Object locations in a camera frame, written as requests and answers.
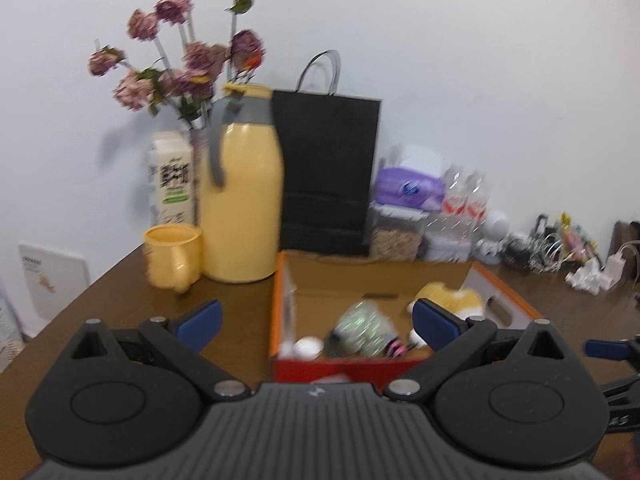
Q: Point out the iridescent bag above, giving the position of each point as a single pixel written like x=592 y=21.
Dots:
x=364 y=331

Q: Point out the yellow thermos jug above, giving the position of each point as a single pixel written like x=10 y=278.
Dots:
x=240 y=187

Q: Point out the dried pink flower bouquet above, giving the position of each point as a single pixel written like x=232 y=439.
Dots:
x=185 y=74

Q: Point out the colourful packets pile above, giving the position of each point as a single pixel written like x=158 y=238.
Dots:
x=578 y=245

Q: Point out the yellow white plush toy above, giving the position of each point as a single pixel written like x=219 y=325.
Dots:
x=452 y=304

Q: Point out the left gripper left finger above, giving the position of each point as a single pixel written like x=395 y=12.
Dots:
x=177 y=344

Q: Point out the purple tissue pack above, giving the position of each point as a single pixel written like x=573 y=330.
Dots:
x=410 y=177

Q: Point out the white milk carton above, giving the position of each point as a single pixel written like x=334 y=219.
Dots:
x=170 y=178

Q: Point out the clear food container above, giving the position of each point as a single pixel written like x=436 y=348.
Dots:
x=396 y=232

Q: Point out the water bottle pack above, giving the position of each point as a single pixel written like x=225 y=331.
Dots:
x=463 y=207

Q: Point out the yellow mug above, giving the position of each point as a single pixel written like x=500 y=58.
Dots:
x=173 y=256

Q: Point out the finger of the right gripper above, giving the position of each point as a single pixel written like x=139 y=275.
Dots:
x=613 y=350

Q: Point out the white round toy robot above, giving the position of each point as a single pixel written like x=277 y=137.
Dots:
x=494 y=231

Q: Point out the red cardboard box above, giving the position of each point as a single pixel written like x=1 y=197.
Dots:
x=311 y=292

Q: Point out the black paper bag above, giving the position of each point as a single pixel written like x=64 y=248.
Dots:
x=328 y=144

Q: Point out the white booklet on floor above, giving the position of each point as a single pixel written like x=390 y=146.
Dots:
x=54 y=278

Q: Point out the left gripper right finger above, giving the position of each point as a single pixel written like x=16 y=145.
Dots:
x=457 y=345

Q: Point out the crumpled white paper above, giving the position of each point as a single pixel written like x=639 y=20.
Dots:
x=594 y=278

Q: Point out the small lavender tin box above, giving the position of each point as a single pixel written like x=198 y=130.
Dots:
x=438 y=247

